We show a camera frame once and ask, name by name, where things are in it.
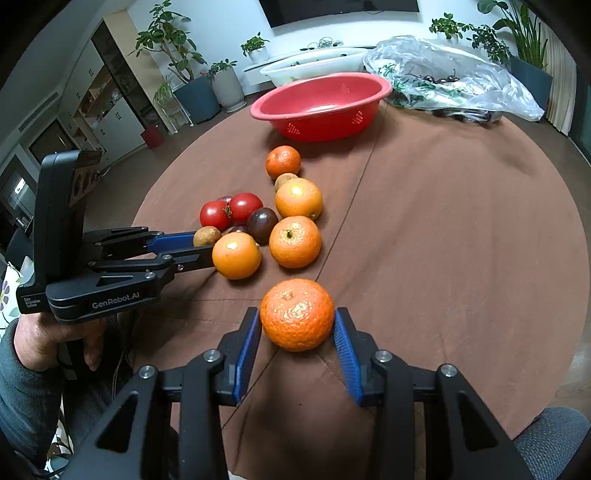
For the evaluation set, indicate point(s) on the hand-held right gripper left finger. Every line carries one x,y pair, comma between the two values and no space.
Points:
248,355

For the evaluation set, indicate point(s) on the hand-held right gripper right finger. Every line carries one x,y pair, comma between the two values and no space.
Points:
347,357

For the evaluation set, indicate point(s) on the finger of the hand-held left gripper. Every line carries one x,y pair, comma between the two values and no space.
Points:
173,241
194,259

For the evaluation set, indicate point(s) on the red tomato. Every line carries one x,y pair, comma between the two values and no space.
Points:
214,215
246,207

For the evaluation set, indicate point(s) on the dark purple plum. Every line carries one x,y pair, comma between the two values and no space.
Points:
225,199
262,225
238,229

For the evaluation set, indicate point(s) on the red plastic colander basin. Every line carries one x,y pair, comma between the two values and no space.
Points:
321,107

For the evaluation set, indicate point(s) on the person's left forearm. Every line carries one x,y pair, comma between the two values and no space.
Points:
23,401

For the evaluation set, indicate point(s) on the person's left hand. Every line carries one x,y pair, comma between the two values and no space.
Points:
37,341

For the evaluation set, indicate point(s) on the dark built-in appliance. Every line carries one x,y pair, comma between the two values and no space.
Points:
46,138

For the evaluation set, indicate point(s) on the floral printed cloth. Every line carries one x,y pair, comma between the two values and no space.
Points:
7,288

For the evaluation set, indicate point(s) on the red waste bin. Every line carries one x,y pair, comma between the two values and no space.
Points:
152,137

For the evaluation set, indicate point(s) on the glass door display cabinet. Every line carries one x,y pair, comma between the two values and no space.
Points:
115,92

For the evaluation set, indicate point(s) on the tall tree plant blue pot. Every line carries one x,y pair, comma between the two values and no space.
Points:
196,99

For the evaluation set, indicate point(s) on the small plant on white stand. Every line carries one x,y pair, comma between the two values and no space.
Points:
164,94

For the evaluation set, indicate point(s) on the plant in white ribbed pot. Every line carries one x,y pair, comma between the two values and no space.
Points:
227,87

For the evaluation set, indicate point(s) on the white television cabinet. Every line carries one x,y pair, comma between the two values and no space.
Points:
263,66

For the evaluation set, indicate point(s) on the small plant in white pot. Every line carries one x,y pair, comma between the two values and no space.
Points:
445,24
256,46

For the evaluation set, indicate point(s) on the grey fabric chair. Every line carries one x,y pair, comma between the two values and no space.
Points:
554,434

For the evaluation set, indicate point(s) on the white plastic basin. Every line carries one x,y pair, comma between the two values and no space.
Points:
318,62

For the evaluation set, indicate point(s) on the black television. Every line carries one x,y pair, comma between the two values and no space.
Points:
337,9

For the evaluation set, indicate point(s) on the bunch of dark cherries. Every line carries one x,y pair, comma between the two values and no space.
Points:
434,78

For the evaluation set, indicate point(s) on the clear plastic bag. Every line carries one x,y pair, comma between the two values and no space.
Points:
485,69

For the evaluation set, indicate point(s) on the broad-leaf plant blue pot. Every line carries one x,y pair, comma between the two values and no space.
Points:
531,78

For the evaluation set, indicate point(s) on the bushy plant tall white pot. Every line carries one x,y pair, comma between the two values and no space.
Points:
489,41

